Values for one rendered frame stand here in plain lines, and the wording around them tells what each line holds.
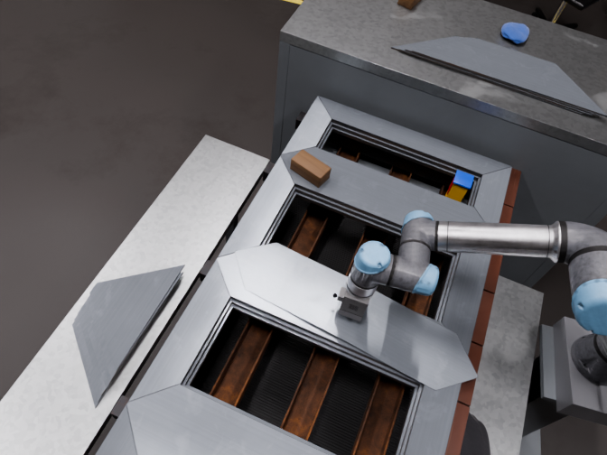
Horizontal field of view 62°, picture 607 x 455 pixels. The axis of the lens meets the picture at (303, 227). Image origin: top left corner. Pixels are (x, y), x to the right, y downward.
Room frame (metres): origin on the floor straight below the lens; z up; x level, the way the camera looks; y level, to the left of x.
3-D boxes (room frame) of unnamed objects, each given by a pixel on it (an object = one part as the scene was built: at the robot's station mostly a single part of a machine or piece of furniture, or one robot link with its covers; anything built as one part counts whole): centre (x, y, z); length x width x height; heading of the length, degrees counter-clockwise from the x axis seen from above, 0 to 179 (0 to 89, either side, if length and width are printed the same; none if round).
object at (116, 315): (0.51, 0.47, 0.77); 0.45 x 0.20 x 0.04; 166
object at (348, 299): (0.62, -0.16, 0.96); 0.10 x 0.09 x 0.16; 79
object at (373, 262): (0.62, -0.17, 1.12); 0.09 x 0.08 x 0.11; 84
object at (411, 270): (0.63, -0.27, 1.12); 0.11 x 0.11 x 0.08; 84
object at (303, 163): (1.08, 0.01, 0.89); 0.12 x 0.06 x 0.05; 60
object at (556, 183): (1.40, -0.43, 0.51); 1.30 x 0.04 x 1.01; 76
